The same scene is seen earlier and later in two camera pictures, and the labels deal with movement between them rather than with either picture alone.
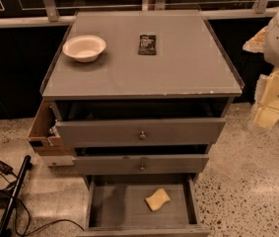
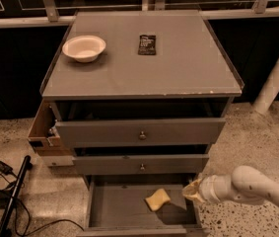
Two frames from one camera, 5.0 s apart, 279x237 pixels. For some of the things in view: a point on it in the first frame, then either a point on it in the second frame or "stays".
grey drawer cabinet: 141,96 stays
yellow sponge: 158,199 stays
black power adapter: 3,167 stays
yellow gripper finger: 257,42 -> 192,192
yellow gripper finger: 278,91 -> 195,184
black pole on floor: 3,227 stays
